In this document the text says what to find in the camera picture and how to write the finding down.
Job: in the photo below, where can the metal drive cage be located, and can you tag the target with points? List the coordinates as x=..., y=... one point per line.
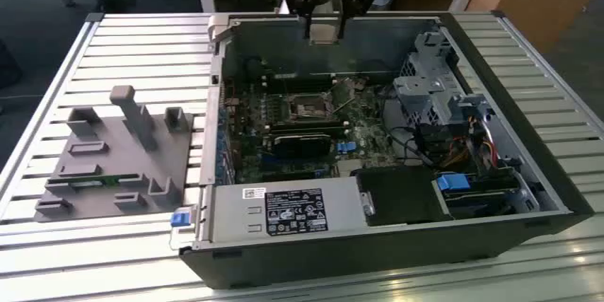
x=420, y=86

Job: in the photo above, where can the black plastic shroud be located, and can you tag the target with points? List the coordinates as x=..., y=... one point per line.
x=402, y=196

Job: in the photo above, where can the silver chipset heatsink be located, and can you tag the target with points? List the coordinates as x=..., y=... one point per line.
x=350, y=167

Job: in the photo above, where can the silver square CPU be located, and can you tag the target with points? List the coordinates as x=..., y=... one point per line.
x=326, y=35

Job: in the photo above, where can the silver power supply unit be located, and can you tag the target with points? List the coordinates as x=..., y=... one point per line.
x=227, y=210

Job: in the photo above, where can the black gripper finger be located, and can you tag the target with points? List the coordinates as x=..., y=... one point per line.
x=343, y=28
x=310, y=28

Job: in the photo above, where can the grey case latch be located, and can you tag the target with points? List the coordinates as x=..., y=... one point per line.
x=218, y=26

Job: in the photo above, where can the blue case latch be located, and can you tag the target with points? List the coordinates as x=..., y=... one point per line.
x=182, y=219

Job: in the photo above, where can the blue disk carrier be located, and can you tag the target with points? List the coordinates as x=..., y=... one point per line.
x=452, y=183

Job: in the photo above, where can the green RAM stick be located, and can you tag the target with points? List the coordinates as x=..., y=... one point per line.
x=111, y=180

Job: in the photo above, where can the CPU socket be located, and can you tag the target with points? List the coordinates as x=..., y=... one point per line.
x=308, y=105

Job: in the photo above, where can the green motherboard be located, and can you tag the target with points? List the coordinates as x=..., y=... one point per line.
x=368, y=132

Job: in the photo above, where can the metal socket locking lever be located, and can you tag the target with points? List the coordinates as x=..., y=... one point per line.
x=346, y=104

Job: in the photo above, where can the black graphics card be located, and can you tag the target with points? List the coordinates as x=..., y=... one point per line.
x=302, y=146

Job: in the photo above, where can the grey parts rack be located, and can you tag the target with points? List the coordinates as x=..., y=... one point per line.
x=118, y=160

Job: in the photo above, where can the metal disk bay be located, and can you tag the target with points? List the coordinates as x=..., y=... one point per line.
x=527, y=200

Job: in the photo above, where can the black expansion slot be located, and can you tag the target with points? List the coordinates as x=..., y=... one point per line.
x=292, y=174

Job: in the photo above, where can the black open PC case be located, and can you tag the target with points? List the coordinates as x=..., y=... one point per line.
x=330, y=263

